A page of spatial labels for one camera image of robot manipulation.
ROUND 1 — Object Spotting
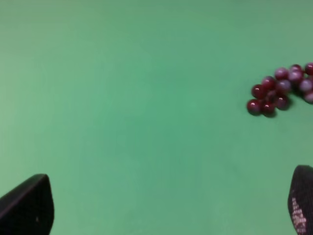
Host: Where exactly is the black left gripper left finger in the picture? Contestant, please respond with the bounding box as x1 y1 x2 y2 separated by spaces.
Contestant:
0 174 54 235

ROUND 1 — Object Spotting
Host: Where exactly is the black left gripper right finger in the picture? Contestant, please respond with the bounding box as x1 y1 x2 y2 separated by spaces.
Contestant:
288 165 313 235

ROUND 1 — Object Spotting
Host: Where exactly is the red grape bunch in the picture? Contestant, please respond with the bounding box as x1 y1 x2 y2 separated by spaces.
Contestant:
246 62 313 117

